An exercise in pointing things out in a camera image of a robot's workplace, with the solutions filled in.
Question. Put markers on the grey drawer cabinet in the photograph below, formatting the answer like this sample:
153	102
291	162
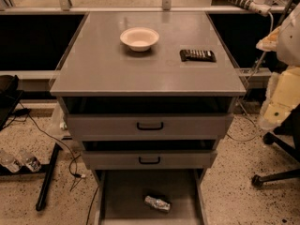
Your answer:
102	75

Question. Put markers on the grey drawer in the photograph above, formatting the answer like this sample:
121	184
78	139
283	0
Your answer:
148	160
121	198
147	127

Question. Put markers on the white bowl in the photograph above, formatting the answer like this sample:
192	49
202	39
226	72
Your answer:
139	39

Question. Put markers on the clear water bottle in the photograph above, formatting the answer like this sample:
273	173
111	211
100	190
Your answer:
9	162
30	161

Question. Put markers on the silver blue redbull can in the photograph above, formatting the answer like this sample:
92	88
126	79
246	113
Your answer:
157	204

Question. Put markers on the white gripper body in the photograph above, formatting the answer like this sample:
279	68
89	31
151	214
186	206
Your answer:
289	44

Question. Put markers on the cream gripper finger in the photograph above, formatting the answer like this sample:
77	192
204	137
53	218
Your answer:
269	43

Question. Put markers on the left clear water bottle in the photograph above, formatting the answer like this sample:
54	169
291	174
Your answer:
9	162

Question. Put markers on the black snack bar packet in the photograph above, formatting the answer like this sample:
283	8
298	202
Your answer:
197	55

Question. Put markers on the white power strip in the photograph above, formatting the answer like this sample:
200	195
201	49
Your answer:
256	6

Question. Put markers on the grey top drawer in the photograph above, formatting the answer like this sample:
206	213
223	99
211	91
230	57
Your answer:
147	127

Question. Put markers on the grey middle drawer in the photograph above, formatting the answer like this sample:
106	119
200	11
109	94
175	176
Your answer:
148	160

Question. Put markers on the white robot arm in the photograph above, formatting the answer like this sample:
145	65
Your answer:
288	47

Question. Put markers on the grey bottom drawer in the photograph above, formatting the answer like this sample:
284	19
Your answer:
121	198

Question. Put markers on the black stand base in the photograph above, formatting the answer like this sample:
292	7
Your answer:
46	169

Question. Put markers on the right clear water bottle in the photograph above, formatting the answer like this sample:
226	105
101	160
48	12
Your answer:
30	161

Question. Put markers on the black chair left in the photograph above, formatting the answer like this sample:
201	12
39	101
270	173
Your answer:
10	96

